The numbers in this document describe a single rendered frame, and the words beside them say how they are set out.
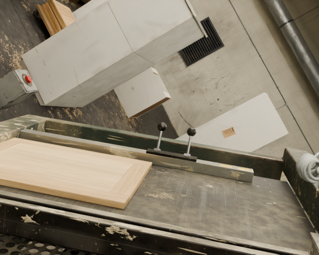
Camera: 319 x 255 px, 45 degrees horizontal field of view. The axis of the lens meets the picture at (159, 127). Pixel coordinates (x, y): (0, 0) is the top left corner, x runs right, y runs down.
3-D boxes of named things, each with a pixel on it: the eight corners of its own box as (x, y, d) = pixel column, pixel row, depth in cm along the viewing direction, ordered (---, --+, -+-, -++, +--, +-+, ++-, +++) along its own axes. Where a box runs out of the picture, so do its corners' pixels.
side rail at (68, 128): (49, 139, 189) (50, 118, 187) (277, 180, 175) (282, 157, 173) (43, 142, 183) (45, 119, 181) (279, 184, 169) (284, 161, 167)
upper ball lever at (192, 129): (181, 159, 153) (187, 128, 157) (191, 161, 152) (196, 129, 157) (181, 157, 149) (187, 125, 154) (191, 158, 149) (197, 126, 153)
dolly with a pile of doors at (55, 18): (52, 19, 538) (70, 8, 532) (69, 52, 534) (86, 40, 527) (28, 7, 478) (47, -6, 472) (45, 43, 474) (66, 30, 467)
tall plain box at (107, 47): (57, 68, 471) (183, -10, 434) (79, 111, 466) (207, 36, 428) (14, 56, 384) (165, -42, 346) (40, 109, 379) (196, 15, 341)
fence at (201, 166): (25, 137, 163) (25, 128, 162) (250, 178, 151) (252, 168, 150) (18, 140, 158) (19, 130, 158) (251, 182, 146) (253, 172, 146)
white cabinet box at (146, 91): (121, 89, 687) (156, 69, 671) (136, 118, 682) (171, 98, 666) (112, 87, 643) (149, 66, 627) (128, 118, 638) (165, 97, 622)
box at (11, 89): (-3, 86, 188) (26, 68, 184) (10, 108, 189) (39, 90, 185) (-17, 88, 177) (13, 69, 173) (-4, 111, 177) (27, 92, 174)
